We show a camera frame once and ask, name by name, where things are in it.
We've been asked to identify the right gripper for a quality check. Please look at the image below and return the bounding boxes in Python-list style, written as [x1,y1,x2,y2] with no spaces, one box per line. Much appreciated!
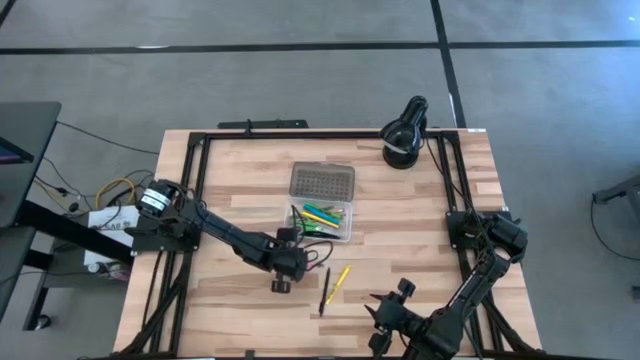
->
[363,278,426,357]

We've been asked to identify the yellow highlighter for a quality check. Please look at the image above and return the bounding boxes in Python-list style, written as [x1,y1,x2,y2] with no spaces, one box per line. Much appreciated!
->
[300,210,341,229]
[324,264,353,306]

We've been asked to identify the black marker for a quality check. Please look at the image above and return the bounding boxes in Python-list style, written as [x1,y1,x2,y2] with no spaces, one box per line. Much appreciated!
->
[318,267,332,318]

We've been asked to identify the smoky studded box lid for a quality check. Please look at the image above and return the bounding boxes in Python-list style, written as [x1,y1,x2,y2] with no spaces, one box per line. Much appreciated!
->
[288,160,357,203]

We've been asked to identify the clear plastic supply box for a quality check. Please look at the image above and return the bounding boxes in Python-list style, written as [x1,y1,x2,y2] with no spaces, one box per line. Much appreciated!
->
[282,196,354,244]

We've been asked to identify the black mounting bar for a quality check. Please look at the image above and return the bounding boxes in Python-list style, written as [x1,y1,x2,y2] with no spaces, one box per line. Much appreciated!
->
[216,118,310,131]

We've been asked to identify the black desk lamp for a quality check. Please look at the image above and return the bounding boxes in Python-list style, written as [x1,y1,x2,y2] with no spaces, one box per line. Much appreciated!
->
[378,95,430,170]

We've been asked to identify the white printed paper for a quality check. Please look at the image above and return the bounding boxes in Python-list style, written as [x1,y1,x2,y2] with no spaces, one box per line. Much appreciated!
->
[82,204,141,266]

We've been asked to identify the black desk support beam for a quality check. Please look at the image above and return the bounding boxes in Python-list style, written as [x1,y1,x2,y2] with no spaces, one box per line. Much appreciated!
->
[14,199,135,266]

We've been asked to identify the dark grey desk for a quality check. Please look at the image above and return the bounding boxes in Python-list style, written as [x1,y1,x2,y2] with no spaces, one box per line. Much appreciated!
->
[0,101,63,321]

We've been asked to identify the laptop screen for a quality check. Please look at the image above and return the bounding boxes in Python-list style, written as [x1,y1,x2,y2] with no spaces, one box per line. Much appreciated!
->
[0,136,36,167]

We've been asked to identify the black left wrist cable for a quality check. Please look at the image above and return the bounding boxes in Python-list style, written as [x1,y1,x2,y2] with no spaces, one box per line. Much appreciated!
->
[291,203,335,274]

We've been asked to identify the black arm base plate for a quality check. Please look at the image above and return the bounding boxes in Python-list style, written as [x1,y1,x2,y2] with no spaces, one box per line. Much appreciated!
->
[446,209,514,251]
[124,212,202,254]

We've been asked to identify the black aluminium table frame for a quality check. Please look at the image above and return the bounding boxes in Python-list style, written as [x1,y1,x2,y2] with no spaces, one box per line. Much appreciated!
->
[89,129,544,360]

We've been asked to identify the black cable along frame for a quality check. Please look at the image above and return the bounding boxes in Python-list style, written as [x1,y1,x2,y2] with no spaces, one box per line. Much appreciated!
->
[423,133,494,266]

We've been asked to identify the yellow cable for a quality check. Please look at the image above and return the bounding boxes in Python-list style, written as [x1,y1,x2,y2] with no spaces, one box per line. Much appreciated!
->
[94,177,137,209]

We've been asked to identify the black floor cable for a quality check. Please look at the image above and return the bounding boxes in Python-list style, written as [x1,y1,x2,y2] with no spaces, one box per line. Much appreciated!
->
[54,119,161,156]

